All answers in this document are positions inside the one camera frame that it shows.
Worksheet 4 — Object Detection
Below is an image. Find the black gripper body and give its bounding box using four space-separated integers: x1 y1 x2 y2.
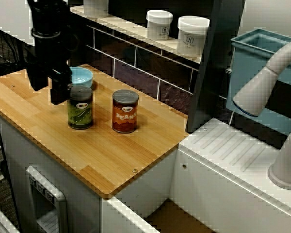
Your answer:
30 28 73 84

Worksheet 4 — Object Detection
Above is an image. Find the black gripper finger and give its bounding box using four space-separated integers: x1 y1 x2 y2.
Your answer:
26 67 50 92
50 71 73 106

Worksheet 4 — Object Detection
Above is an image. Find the green pea can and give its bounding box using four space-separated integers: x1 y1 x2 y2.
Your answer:
67 85 94 130

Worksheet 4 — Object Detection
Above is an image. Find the orange beans can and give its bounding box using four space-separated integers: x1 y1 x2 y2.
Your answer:
112 89 139 133

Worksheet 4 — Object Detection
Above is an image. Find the light blue bowl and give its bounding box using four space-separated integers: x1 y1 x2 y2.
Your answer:
69 67 93 88

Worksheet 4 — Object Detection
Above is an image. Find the plain white plastic jar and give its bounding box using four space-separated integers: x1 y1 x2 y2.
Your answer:
83 0 110 19

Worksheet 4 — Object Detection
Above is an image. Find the white toy kitchen cabinet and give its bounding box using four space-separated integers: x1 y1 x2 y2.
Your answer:
0 113 103 233

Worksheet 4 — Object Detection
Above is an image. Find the dark tiled backsplash panel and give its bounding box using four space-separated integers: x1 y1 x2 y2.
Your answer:
70 4 231 117

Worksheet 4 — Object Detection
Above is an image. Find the white jar with printed label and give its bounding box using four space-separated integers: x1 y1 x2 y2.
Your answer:
177 16 210 58
145 9 174 41

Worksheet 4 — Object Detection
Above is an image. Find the grey dispenser panel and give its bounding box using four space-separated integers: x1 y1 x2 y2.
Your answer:
26 165 68 233

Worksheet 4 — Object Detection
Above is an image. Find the dark grey upright panel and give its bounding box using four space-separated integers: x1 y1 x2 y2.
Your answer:
185 0 246 133

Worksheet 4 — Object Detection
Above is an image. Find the teal blue box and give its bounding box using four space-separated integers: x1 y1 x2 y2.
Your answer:
226 28 291 137

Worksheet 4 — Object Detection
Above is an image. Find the grey toy faucet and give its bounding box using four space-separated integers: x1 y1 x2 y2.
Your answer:
232 38 291 190

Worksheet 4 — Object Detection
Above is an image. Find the white toy sink unit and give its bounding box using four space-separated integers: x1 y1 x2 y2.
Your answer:
101 118 291 233

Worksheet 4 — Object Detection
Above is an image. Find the black wire mesh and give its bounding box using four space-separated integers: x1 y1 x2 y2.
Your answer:
0 24 58 73

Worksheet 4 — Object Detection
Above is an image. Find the white metal frame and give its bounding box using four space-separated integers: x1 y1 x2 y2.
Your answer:
0 199 19 233

